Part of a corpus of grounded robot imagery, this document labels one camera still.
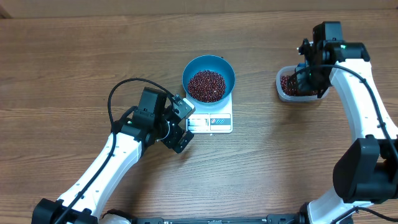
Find blue plastic measuring scoop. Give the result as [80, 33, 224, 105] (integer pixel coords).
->
[295, 63, 306, 73]

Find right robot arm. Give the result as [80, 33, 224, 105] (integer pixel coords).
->
[287, 22, 397, 223]

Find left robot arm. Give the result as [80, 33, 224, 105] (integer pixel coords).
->
[32, 87, 195, 224]

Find white digital kitchen scale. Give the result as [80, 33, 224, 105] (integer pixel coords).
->
[185, 94, 233, 134]

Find blue metal bowl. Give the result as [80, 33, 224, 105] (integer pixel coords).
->
[182, 55, 236, 101]

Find clear plastic food container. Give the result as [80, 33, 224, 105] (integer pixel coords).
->
[275, 65, 330, 103]

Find red beans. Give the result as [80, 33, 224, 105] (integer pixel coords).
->
[187, 70, 226, 103]

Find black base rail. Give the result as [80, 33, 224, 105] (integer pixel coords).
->
[99, 208, 354, 224]

